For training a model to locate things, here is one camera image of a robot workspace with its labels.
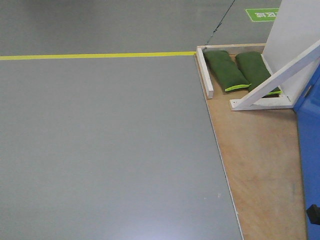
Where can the plywood door platform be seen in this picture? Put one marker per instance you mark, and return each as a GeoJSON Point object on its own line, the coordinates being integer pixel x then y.
{"type": "Point", "coordinates": [261, 158]}

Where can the blue door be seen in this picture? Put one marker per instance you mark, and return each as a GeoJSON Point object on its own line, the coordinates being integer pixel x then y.
{"type": "Point", "coordinates": [308, 122]}

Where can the green sandbag left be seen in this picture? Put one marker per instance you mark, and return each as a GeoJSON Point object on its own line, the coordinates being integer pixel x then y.
{"type": "Point", "coordinates": [226, 71]}

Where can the green sandbag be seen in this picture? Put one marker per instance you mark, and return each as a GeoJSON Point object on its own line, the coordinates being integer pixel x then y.
{"type": "Point", "coordinates": [253, 68]}
{"type": "Point", "coordinates": [226, 71]}

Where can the white diagonal brace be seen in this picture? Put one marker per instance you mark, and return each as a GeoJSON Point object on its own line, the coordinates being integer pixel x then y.
{"type": "Point", "coordinates": [255, 99]}

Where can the green sandbag right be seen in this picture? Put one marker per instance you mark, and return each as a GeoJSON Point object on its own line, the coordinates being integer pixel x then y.
{"type": "Point", "coordinates": [253, 68]}

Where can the green floor sign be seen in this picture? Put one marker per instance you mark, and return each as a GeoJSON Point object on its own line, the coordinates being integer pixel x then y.
{"type": "Point", "coordinates": [262, 14]}

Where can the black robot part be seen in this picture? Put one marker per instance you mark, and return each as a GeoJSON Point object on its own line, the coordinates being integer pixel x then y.
{"type": "Point", "coordinates": [313, 213]}

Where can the white wooden edge rail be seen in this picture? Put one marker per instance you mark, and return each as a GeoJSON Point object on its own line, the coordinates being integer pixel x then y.
{"type": "Point", "coordinates": [204, 73]}

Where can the white wall panel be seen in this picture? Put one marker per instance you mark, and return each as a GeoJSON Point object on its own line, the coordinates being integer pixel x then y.
{"type": "Point", "coordinates": [296, 28]}

